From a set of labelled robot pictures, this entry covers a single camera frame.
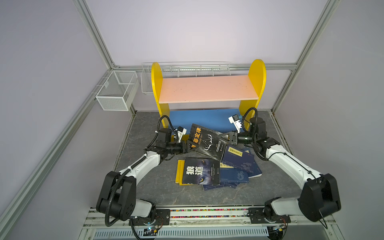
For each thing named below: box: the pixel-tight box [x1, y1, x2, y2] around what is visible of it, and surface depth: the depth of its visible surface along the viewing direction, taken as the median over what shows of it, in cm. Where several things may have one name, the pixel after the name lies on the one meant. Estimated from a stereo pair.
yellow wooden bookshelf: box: [151, 59, 267, 132], surface depth 75 cm
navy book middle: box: [220, 162, 250, 183], surface depth 85 cm
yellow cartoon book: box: [175, 159, 189, 186], surface depth 88 cm
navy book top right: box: [220, 145, 263, 178], surface depth 90 cm
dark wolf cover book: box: [182, 157, 221, 186], surface depth 84 cm
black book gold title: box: [188, 123, 228, 162], surface depth 79 cm
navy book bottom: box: [202, 182, 240, 191], surface depth 84 cm
